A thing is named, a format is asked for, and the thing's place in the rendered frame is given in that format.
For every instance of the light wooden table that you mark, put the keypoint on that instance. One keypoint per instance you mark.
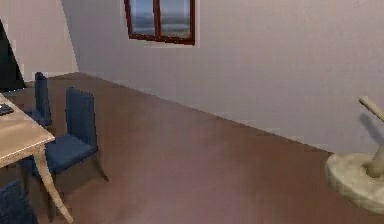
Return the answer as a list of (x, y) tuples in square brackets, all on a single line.
[(20, 136)]

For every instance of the blue upholstered chair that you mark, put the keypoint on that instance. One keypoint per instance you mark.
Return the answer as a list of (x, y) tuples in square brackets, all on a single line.
[(42, 100), (15, 205), (76, 133)]

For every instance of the red framed window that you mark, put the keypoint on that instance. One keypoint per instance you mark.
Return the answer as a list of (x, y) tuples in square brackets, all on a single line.
[(157, 20)]

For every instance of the black flat panel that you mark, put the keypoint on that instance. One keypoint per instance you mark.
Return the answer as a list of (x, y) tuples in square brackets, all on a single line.
[(7, 63)]

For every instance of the small black object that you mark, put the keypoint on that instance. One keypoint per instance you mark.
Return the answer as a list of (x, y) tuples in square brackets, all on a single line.
[(4, 109)]

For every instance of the beige floor lamp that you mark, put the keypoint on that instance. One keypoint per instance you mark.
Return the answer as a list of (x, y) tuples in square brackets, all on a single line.
[(356, 176)]

